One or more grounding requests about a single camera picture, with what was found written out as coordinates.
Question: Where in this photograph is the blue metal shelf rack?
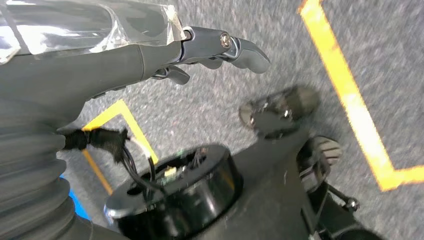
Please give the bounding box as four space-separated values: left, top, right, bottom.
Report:
58 173 93 222

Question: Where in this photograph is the clear plastic film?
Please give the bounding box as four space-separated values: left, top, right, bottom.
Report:
0 0 186 65

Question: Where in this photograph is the black cylindrical joint housing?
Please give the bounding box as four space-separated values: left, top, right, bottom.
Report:
103 144 245 240

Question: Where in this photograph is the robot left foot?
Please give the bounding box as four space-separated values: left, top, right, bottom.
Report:
238 85 321 141

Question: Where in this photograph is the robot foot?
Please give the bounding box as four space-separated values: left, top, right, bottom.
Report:
295 135 343 193
238 85 321 141

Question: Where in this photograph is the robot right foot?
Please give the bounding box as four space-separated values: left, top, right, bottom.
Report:
295 135 343 193

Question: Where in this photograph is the black wrist cable bundle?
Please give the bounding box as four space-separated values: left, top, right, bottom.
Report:
62 127 167 196

